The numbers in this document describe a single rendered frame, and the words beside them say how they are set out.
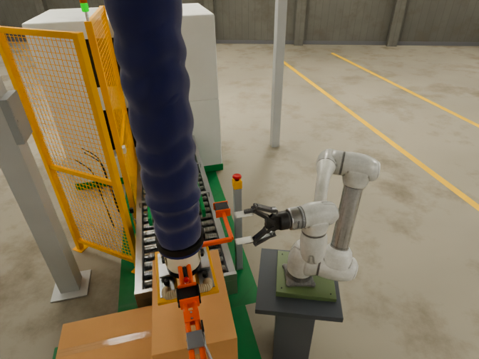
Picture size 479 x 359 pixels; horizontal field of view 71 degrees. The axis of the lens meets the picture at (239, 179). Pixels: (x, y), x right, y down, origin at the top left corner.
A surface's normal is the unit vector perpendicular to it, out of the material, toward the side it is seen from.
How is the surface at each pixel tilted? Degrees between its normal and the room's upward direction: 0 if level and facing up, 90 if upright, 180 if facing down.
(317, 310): 0
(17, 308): 0
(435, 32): 90
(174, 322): 0
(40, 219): 90
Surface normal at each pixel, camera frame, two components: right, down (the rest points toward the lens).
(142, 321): -0.02, -0.84
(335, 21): -0.13, 0.55
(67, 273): 0.24, 0.53
